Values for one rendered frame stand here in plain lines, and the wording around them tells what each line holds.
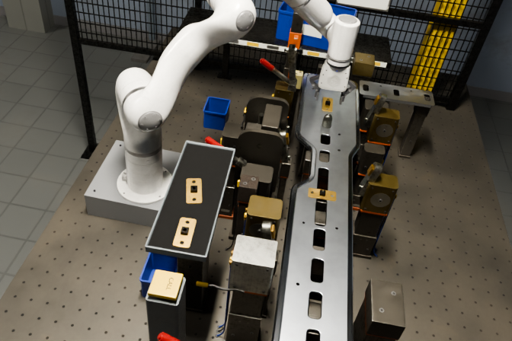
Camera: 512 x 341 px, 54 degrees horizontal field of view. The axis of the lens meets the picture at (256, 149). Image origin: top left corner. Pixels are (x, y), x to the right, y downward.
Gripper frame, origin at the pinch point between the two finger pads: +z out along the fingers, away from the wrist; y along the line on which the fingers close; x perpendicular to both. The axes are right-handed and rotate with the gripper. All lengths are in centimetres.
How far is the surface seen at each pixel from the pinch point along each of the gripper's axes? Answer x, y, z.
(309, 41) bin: 35.5, -9.7, -2.3
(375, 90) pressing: 14.7, 18.2, 2.8
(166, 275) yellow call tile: -94, -34, -13
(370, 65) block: 23.4, 15.3, -2.8
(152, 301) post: -99, -35, -11
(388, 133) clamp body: -8.6, 22.8, 5.0
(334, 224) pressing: -57, 4, 3
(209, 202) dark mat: -72, -30, -13
